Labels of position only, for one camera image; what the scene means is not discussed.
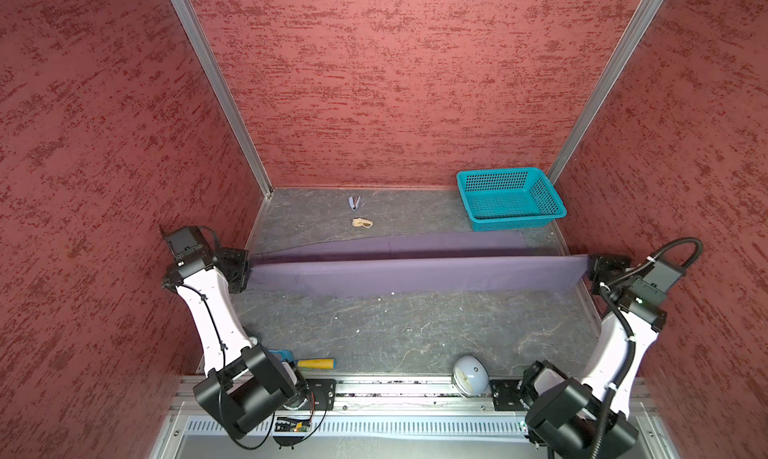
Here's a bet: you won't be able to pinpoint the teal plastic basket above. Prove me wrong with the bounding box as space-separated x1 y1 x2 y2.
456 168 567 232

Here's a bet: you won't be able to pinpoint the purple trousers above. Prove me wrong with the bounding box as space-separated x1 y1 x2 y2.
248 231 588 298

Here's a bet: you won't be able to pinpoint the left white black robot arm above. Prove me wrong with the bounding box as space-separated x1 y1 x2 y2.
163 244 314 449

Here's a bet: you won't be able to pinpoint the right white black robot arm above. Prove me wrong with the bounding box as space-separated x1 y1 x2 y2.
519 256 683 458

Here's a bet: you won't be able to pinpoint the teal white round object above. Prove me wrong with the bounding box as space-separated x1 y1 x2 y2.
270 349 295 363

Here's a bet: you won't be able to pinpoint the small tan wooden object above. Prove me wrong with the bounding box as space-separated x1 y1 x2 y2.
351 217 374 229

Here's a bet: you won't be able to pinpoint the small blue grey clip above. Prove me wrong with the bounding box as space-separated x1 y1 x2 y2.
348 196 362 211

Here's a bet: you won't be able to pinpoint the white dome object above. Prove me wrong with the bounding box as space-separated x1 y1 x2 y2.
452 355 490 397

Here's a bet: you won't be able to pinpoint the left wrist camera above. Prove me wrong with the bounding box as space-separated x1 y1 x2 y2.
160 226 214 266

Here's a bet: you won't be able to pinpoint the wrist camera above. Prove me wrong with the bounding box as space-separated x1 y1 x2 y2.
628 259 686 307
160 226 214 266

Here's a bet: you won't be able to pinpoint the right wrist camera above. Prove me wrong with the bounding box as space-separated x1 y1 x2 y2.
628 259 686 307

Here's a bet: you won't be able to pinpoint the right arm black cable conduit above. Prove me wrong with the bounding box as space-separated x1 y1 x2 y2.
587 236 706 459

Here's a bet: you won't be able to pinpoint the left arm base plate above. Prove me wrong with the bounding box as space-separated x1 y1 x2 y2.
301 378 338 413

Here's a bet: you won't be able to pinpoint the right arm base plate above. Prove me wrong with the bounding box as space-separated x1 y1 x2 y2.
489 379 526 412

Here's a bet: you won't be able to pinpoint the perforated cable tray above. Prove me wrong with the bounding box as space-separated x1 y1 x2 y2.
183 415 528 442

